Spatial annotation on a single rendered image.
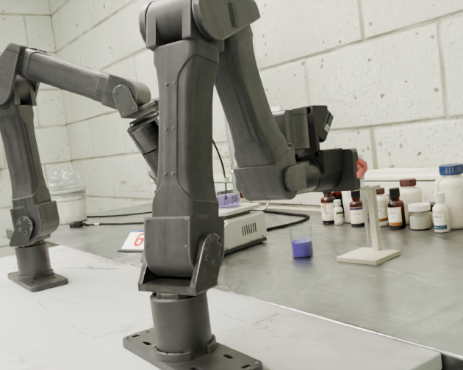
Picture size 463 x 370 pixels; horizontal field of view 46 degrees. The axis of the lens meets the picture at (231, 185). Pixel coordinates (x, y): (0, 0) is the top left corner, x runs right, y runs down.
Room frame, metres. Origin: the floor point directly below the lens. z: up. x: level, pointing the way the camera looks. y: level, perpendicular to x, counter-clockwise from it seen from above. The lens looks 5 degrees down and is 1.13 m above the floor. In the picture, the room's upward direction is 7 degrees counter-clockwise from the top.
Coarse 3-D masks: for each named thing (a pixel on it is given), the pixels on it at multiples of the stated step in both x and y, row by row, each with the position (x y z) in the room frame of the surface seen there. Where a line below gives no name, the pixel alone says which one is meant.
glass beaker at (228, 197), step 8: (216, 176) 1.17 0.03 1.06; (224, 176) 1.17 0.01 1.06; (232, 176) 1.18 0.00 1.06; (216, 184) 1.18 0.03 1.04; (224, 184) 1.17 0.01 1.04; (232, 184) 1.17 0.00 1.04; (216, 192) 1.18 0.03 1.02; (224, 192) 1.17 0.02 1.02; (232, 192) 1.17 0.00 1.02; (224, 200) 1.17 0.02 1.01; (232, 200) 1.17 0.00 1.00; (240, 200) 1.20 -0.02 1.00; (224, 208) 1.17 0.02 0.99
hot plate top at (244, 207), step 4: (244, 204) 1.22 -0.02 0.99; (248, 204) 1.21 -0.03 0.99; (252, 204) 1.20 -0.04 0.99; (256, 204) 1.20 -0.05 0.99; (228, 208) 1.17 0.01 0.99; (232, 208) 1.16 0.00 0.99; (236, 208) 1.15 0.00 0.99; (240, 208) 1.16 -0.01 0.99; (244, 208) 1.16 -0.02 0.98; (248, 208) 1.17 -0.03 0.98; (252, 208) 1.18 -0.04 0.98; (220, 212) 1.13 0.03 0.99; (224, 212) 1.13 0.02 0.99; (228, 212) 1.13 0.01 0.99; (232, 212) 1.14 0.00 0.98; (236, 212) 1.14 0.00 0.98; (220, 216) 1.13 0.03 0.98
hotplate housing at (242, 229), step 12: (228, 216) 1.15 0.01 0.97; (240, 216) 1.16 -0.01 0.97; (252, 216) 1.17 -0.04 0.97; (264, 216) 1.20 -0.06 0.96; (228, 228) 1.11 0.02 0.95; (240, 228) 1.14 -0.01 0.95; (252, 228) 1.17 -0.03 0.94; (264, 228) 1.20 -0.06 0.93; (228, 240) 1.11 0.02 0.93; (240, 240) 1.14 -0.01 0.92; (252, 240) 1.17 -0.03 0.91; (264, 240) 1.20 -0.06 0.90; (228, 252) 1.11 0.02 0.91
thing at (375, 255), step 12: (372, 192) 0.95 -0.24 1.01; (372, 204) 0.96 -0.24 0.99; (372, 216) 0.96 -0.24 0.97; (372, 228) 0.96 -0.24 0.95; (372, 240) 0.96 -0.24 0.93; (360, 252) 0.96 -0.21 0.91; (372, 252) 0.95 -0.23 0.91; (384, 252) 0.94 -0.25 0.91; (396, 252) 0.93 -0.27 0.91; (372, 264) 0.89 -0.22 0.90
